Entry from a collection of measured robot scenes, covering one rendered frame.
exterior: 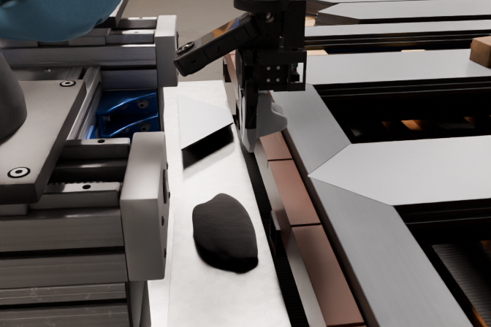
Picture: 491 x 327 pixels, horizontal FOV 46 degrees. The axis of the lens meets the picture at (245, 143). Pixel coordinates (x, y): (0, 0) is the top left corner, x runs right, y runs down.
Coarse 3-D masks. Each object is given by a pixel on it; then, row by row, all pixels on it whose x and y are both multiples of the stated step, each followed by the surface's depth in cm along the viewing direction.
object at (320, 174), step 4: (320, 168) 84; (324, 168) 84; (312, 172) 83; (316, 172) 83; (320, 172) 83; (324, 172) 83; (308, 176) 82; (312, 176) 82; (316, 176) 82; (320, 176) 82; (324, 176) 82; (328, 176) 82; (324, 180) 81; (328, 180) 81; (332, 184) 80
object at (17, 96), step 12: (0, 60) 50; (0, 72) 49; (12, 72) 53; (0, 84) 49; (12, 84) 51; (0, 96) 49; (12, 96) 50; (0, 108) 48; (12, 108) 50; (24, 108) 52; (0, 120) 48; (12, 120) 50; (24, 120) 52; (0, 132) 49; (12, 132) 50
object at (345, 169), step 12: (336, 156) 87; (348, 156) 87; (336, 168) 84; (348, 168) 84; (360, 168) 84; (336, 180) 81; (348, 180) 81; (360, 180) 81; (372, 180) 81; (360, 192) 78; (372, 192) 78
